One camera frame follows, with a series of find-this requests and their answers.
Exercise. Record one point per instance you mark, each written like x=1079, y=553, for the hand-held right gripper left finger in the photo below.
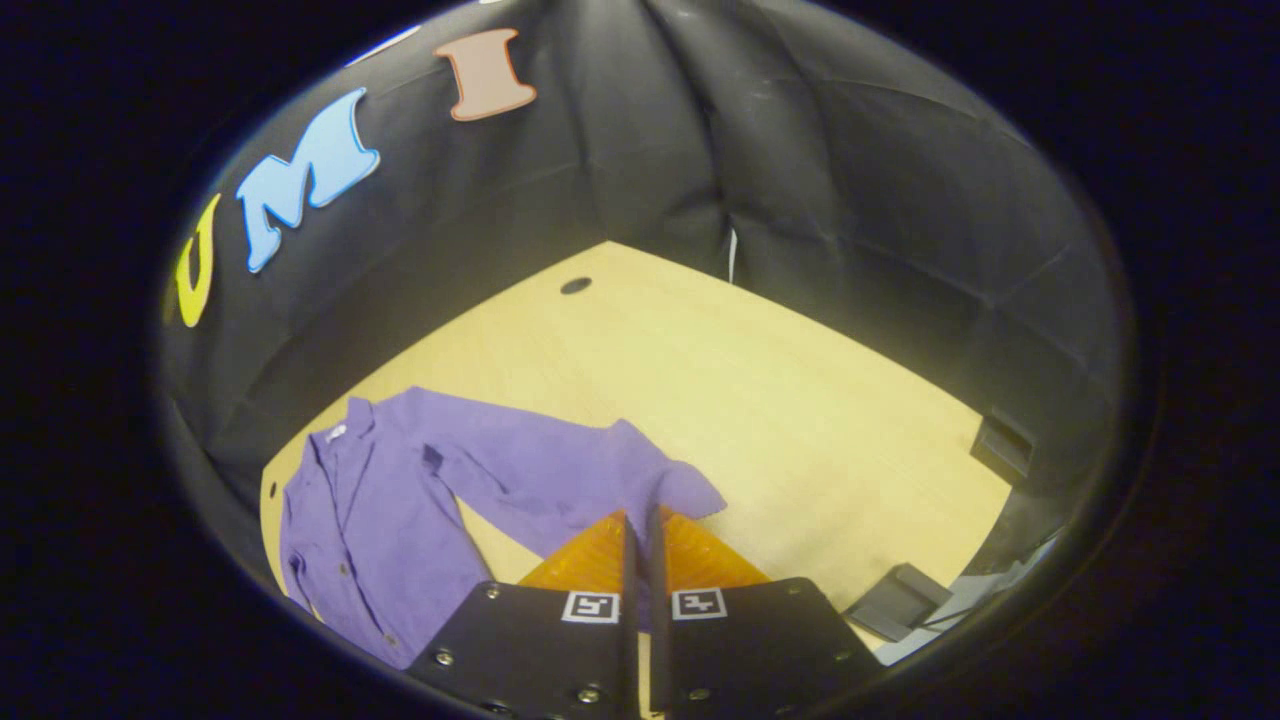
x=631, y=600

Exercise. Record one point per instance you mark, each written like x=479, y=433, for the black socket box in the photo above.
x=1003, y=447

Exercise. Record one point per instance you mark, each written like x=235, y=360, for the black backdrop cloth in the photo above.
x=800, y=150

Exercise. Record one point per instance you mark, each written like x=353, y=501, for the dark grey flat box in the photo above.
x=897, y=602

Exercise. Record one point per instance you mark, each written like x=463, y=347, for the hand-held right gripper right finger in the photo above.
x=657, y=600

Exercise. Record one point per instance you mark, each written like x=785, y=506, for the purple button shirt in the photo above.
x=400, y=520

